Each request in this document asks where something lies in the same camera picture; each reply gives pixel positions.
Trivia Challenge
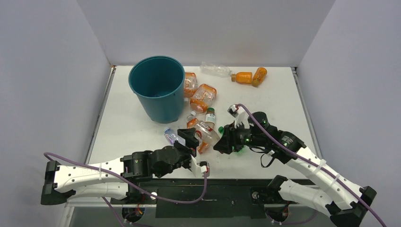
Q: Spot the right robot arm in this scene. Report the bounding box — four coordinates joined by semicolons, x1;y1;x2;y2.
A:
214;112;377;227

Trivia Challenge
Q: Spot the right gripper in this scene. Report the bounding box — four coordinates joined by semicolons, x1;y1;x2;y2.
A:
214;120;266;154

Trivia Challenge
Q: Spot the clear crushed bottle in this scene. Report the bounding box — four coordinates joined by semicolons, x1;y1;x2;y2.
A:
200;62;232;78

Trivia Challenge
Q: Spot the teal plastic bin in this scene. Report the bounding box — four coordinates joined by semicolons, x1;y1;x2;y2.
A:
128;56;185;123

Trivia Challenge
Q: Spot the orange label tea bottle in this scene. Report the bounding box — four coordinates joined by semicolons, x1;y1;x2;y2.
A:
186;111;220;154

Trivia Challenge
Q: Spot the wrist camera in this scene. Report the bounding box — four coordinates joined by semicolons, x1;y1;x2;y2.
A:
190;156;210;178
228;104;249;128

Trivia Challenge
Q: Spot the small clear water bottle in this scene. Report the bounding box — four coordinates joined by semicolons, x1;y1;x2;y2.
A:
164;128;179;146

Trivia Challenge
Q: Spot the starbucks bottle green cap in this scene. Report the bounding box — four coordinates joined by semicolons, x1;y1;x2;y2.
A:
204;107;216;129

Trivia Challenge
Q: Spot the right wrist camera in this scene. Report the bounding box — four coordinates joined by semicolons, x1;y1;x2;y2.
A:
228;104;249;128

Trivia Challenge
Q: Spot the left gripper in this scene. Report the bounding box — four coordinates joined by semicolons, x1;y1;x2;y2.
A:
155;128;199;178

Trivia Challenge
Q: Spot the green plastic bottle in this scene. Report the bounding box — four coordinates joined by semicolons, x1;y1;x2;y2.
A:
213;123;246;155

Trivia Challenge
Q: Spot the large orange tea bottle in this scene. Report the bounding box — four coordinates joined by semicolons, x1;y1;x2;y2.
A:
190;84;217;113

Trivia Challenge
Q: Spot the orange juice bottle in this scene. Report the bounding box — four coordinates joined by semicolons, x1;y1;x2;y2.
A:
252;67;268;87
231;72;253;84

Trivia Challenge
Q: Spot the aluminium frame rail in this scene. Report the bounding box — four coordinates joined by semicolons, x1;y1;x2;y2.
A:
291;67;323;158

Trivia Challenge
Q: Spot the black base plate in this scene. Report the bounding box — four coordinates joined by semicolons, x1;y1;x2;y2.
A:
111;179;290;222

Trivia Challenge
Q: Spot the orange juice bottle left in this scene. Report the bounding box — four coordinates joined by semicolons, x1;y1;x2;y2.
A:
231;72;253;84

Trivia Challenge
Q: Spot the orange tea bottle behind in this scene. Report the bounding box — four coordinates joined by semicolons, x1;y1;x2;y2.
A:
184;72;198;102

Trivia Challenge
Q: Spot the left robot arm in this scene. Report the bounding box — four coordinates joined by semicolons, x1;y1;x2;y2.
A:
40;128;207;206

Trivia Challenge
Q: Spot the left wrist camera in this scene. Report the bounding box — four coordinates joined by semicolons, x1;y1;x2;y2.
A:
190;156;210;178

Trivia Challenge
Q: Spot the orange juice bottle right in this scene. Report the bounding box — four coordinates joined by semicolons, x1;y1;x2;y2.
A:
252;67;268;87

